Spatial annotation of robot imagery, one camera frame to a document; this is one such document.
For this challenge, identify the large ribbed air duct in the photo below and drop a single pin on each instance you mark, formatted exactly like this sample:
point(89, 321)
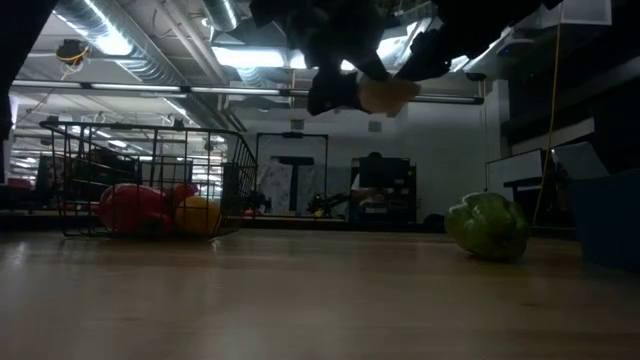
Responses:
point(145, 55)

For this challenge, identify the orange fruit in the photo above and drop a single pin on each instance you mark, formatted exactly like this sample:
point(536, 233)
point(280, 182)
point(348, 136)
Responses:
point(197, 217)

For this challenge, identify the white board panel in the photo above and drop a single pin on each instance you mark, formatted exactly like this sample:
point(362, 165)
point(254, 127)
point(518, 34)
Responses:
point(515, 172)

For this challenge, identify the black shelf cabinet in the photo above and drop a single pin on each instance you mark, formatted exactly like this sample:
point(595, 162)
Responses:
point(400, 170)

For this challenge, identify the green bell pepper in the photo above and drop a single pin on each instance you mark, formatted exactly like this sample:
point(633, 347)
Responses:
point(487, 227)

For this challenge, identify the white garlic bulb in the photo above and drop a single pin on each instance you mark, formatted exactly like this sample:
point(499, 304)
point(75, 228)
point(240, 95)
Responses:
point(387, 95)

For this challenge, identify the white slanted panel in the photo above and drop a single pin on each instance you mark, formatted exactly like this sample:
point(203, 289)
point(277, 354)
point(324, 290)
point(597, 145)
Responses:
point(580, 160)

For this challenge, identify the ceiling light panel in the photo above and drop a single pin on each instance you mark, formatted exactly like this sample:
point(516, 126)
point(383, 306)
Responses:
point(250, 57)

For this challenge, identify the background black robot arm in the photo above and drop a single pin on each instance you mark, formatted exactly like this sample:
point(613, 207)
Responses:
point(255, 204)
point(325, 205)

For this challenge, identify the tall black frame stand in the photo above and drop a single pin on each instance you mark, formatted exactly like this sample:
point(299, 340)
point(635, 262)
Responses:
point(292, 135)

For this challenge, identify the black T-shaped stand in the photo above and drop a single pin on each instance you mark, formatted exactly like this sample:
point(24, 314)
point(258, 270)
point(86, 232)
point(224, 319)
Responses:
point(295, 161)

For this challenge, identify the round silver air duct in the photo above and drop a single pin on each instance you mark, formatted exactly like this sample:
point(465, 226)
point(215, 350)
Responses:
point(220, 12)

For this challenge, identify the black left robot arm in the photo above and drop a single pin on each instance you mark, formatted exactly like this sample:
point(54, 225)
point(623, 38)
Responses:
point(15, 50)

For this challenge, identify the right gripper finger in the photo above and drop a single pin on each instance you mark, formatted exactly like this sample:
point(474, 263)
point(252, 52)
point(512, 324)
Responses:
point(332, 92)
point(427, 57)

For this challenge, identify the large red tomato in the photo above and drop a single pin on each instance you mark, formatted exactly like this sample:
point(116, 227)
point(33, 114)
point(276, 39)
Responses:
point(130, 207)

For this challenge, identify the blue plastic bin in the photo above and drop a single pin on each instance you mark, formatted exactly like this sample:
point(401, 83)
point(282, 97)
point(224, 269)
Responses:
point(607, 220)

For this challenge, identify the horizontal metal rail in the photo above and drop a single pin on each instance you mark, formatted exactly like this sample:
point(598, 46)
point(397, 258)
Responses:
point(125, 87)

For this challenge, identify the red tomato with green stem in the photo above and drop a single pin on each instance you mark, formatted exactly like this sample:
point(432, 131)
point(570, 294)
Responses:
point(186, 191)

